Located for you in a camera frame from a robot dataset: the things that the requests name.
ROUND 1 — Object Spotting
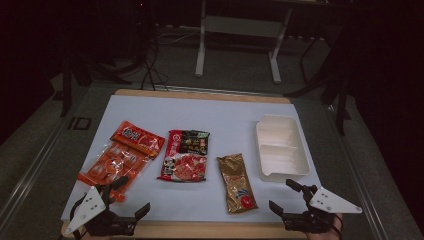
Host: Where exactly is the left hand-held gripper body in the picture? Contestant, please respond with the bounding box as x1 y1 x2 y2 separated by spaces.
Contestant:
64 184 138 238

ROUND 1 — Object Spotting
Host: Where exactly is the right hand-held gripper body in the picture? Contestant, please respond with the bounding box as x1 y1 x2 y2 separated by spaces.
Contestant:
281 184 364 234

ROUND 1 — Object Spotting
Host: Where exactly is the orange snack bag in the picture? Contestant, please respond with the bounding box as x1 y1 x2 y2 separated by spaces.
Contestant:
77 120 166 204

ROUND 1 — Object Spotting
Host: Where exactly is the gold snack packet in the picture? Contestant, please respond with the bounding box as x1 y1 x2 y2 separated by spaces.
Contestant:
216 153 259 215

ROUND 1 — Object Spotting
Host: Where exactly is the white divided plastic container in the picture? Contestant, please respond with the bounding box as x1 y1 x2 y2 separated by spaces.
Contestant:
255 114 311 183

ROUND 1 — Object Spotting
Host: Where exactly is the red instant noodle packet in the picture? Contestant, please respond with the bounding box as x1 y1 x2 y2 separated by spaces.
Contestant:
157 129 211 183

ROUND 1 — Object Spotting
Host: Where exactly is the person's right hand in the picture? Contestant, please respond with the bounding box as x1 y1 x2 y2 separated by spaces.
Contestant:
304 214 344 240

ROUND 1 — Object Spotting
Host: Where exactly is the wooden table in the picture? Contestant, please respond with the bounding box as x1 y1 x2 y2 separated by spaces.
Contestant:
60 88 308 239

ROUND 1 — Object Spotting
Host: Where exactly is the black metal stand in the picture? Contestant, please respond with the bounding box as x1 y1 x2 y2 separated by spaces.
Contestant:
60 49 133 118
286 33 354 136

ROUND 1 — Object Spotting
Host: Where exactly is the white paper sheet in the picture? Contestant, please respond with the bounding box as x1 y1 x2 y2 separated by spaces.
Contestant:
60 94 323 224

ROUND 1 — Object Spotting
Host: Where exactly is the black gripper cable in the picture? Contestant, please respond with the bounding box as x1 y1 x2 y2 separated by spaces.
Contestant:
334 214 344 240
68 192 88 240

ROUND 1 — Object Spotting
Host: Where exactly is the metal floor rail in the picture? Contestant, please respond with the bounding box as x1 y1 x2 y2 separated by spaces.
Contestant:
325 105 389 240
0 111 73 221
154 84 279 98

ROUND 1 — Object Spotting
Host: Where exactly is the black floor bracket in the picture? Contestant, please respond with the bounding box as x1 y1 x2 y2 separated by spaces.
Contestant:
68 116 92 131

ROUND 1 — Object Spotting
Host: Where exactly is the white metal desk frame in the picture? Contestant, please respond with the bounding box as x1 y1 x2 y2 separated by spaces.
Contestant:
194 0 294 84

